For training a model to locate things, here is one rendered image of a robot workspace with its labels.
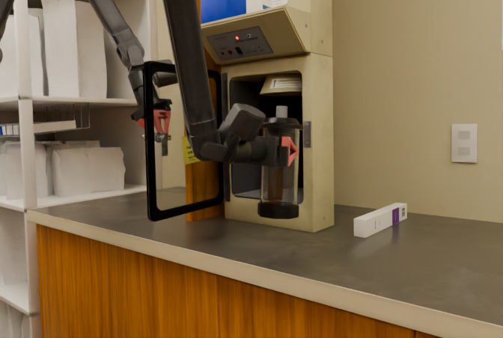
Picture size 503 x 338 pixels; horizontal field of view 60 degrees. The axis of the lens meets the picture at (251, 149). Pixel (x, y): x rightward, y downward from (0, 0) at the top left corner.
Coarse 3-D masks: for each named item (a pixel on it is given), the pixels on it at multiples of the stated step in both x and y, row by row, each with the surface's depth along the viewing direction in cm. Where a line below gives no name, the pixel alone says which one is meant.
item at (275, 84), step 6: (270, 78) 125; (276, 78) 124; (282, 78) 123; (288, 78) 122; (294, 78) 122; (300, 78) 123; (264, 84) 127; (270, 84) 124; (276, 84) 123; (282, 84) 122; (288, 84) 122; (294, 84) 122; (300, 84) 122; (264, 90) 125; (270, 90) 123; (276, 90) 122; (282, 90) 121; (288, 90) 121; (294, 90) 121; (300, 90) 121
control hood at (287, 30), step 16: (240, 16) 112; (256, 16) 109; (272, 16) 107; (288, 16) 105; (304, 16) 110; (208, 32) 122; (224, 32) 119; (272, 32) 111; (288, 32) 108; (304, 32) 110; (208, 48) 127; (272, 48) 115; (288, 48) 113; (304, 48) 111; (224, 64) 132
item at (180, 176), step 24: (144, 72) 106; (144, 96) 106; (168, 96) 113; (144, 120) 107; (168, 120) 113; (216, 120) 130; (168, 144) 113; (168, 168) 113; (192, 168) 121; (216, 168) 130; (168, 192) 113; (192, 192) 121; (216, 192) 130
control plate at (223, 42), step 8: (232, 32) 117; (240, 32) 116; (248, 32) 115; (256, 32) 113; (208, 40) 124; (216, 40) 123; (224, 40) 121; (232, 40) 120; (240, 40) 118; (248, 40) 117; (256, 40) 116; (264, 40) 114; (216, 48) 125; (224, 48) 124; (232, 48) 122; (240, 48) 120; (248, 48) 119; (256, 48) 118; (264, 48) 116; (224, 56) 126; (232, 56) 125; (240, 56) 123; (248, 56) 122
